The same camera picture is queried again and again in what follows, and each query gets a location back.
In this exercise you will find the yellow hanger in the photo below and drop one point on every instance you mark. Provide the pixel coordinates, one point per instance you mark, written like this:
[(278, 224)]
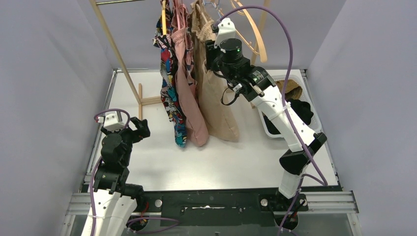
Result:
[(163, 17)]

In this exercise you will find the beige shorts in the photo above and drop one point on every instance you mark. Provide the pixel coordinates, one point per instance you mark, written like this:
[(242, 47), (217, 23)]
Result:
[(219, 118)]

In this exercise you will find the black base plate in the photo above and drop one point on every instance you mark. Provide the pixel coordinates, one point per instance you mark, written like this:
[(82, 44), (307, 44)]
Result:
[(217, 207)]

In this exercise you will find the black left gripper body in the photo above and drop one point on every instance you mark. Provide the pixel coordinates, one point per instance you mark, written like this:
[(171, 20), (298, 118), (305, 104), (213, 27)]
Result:
[(131, 132)]

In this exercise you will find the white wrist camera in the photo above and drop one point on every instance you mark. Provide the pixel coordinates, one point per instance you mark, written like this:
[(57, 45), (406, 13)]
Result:
[(225, 29), (111, 120)]

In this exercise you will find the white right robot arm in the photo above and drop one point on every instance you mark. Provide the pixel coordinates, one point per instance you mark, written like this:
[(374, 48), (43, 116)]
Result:
[(259, 88)]

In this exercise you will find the white plastic basket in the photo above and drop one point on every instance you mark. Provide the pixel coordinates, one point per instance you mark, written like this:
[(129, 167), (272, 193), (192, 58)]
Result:
[(315, 124)]

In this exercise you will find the comic print shorts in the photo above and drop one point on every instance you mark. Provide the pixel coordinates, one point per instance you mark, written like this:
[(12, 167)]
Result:
[(168, 68)]

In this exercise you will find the pink shorts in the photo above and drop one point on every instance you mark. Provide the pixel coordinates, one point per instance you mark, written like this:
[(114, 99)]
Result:
[(186, 85)]

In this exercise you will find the blue hanger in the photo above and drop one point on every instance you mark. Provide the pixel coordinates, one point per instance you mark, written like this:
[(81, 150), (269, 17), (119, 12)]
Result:
[(215, 4)]

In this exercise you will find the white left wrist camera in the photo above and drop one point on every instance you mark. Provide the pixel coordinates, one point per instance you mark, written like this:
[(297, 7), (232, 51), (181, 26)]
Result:
[(111, 120)]

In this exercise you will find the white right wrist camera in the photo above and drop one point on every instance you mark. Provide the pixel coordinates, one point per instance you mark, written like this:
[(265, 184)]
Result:
[(225, 29)]

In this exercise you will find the brown shorts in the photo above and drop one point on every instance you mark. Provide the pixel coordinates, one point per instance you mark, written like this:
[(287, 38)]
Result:
[(292, 91)]

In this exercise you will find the wooden hanger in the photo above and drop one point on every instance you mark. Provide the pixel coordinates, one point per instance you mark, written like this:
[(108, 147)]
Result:
[(258, 47)]

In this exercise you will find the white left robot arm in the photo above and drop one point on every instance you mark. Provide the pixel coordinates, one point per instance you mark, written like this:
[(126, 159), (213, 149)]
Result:
[(113, 200)]

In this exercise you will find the black shorts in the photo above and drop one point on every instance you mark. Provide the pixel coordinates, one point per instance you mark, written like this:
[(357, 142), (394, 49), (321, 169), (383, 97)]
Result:
[(301, 108)]

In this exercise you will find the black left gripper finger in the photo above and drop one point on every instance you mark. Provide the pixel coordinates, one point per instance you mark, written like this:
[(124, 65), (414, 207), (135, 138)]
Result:
[(139, 123), (143, 132)]

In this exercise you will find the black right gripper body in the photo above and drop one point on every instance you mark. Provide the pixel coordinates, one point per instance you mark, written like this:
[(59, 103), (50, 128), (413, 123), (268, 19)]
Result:
[(214, 57)]

